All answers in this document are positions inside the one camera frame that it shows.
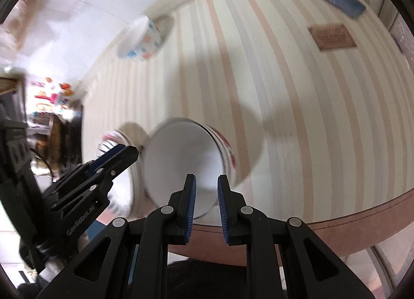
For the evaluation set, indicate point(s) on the person's black trousers legs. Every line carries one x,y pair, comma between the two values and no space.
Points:
199,279

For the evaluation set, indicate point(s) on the white bowl dark rim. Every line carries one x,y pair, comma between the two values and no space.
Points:
176,148

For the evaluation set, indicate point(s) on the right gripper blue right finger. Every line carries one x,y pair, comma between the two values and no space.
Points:
285,259

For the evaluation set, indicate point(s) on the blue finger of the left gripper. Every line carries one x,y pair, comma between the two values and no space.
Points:
90,183

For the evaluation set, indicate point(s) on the black wok pan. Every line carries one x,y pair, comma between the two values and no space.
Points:
59,142

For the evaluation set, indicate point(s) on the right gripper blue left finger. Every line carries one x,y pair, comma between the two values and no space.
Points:
129,259

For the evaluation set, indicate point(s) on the white plate blue leaf pattern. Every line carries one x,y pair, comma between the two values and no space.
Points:
109,140

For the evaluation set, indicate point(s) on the striped cat table mat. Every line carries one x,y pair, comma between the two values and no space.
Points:
326,136

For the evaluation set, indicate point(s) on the colourful wall sticker decoration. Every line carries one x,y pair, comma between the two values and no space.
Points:
47,95

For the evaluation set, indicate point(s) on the white bowl blue dots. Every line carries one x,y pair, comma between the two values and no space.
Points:
141,40

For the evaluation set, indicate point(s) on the small brown square coaster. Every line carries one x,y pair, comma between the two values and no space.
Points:
331,36

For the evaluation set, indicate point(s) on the white plate pink flowers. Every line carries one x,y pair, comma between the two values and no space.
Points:
124,195

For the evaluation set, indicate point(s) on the white bowl red flowers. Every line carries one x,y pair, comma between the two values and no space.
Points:
227,154

